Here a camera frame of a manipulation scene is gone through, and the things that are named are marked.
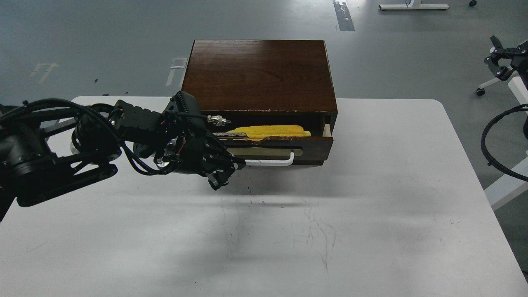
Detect yellow corn cob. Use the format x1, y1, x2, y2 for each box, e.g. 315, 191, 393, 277
226, 125, 311, 141

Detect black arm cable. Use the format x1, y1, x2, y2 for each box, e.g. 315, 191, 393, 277
0, 98, 182, 176
481, 104, 528, 182

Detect dark wooden cabinet box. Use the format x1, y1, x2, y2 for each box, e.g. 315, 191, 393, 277
181, 40, 338, 130

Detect white floor tape marks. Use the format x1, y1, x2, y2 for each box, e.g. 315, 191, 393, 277
165, 58, 187, 86

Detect grey floor tape strip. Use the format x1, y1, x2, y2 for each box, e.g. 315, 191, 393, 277
332, 0, 355, 32

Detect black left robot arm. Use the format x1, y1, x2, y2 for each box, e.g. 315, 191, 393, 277
0, 92, 246, 218

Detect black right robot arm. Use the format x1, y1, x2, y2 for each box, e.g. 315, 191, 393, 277
484, 35, 528, 87

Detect white chair base with casters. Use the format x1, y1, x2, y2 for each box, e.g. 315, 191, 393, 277
474, 78, 510, 97

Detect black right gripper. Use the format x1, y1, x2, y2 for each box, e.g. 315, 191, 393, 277
483, 35, 528, 81

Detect white drawer handle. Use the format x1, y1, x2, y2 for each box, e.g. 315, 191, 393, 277
234, 151, 295, 167

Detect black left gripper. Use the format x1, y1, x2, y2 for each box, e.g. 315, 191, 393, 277
153, 91, 247, 191

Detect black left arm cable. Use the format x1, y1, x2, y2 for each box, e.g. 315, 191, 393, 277
0, 98, 182, 176

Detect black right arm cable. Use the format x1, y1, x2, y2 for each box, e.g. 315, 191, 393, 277
481, 104, 528, 182

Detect wooden drawer with dark front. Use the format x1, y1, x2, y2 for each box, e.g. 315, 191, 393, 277
214, 132, 334, 166

